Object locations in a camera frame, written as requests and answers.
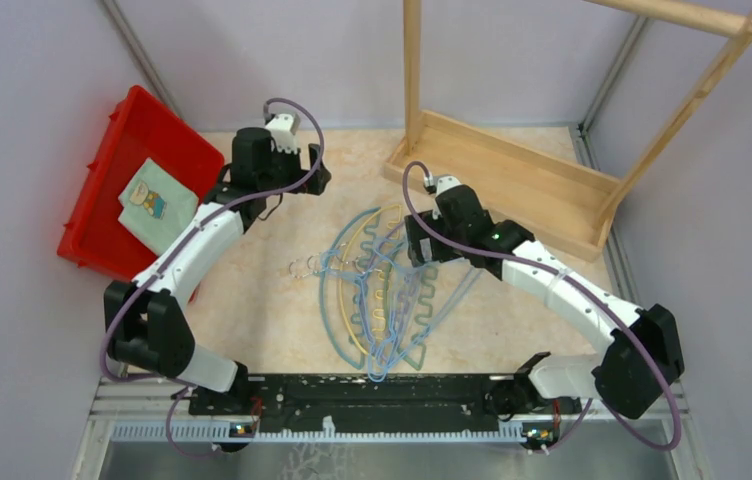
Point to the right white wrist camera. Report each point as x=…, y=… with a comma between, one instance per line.
x=437, y=185

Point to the light green printed cloth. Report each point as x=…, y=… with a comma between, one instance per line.
x=156, y=208

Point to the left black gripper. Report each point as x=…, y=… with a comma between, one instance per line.
x=319, y=181

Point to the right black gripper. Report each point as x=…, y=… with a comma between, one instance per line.
x=415, y=232

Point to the green wavy hanger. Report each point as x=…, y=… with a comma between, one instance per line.
x=400, y=321

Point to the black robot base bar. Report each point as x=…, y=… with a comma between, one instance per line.
x=400, y=404

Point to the purple wavy hanger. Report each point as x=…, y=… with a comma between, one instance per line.
x=392, y=245

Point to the yellow wavy hanger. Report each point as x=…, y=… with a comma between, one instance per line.
x=355, y=240

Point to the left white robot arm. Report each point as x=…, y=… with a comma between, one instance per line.
x=145, y=322

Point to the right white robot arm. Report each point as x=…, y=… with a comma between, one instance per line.
x=636, y=351

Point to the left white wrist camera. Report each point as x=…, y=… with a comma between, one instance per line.
x=283, y=128

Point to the light blue wire hanger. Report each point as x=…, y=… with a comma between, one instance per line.
x=381, y=313
x=444, y=309
x=367, y=303
x=328, y=272

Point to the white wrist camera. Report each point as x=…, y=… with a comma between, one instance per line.
x=283, y=128
x=437, y=185

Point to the wooden hanger rack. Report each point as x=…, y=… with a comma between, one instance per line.
x=568, y=206

